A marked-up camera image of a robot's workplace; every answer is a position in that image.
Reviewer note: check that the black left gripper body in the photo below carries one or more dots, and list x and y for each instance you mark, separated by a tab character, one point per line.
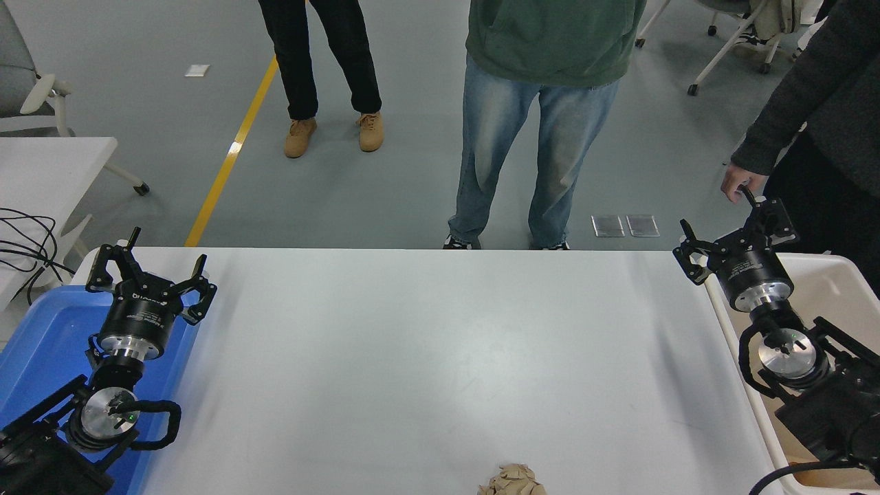
141	316

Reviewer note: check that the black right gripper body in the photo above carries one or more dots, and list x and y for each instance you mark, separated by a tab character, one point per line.
753	268

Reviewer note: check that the person's hand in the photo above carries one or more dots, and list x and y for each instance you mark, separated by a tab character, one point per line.
739	180

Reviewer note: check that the clear floor plate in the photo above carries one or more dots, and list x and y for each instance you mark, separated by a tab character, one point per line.
643	225
608	226

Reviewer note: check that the large pale plastic bin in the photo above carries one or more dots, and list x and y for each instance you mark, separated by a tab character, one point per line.
832	295

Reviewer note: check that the blue plastic tray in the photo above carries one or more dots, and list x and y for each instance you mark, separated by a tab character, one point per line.
48	330

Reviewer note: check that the person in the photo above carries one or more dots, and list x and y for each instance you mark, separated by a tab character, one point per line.
825	103
550	41
302	55

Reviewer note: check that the white side table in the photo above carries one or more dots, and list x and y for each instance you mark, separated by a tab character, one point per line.
41	172

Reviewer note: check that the white wheeled chair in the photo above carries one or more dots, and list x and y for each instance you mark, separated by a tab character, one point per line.
729	48

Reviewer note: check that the beige jacket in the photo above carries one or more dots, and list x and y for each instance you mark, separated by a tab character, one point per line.
777	17

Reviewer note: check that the white floor patch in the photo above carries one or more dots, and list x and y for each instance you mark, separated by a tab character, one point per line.
197	70

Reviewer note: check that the grey office chair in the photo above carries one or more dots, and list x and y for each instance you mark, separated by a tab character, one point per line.
14	62

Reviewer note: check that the crumpled tan paper ball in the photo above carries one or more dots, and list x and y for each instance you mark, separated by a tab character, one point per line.
512	481

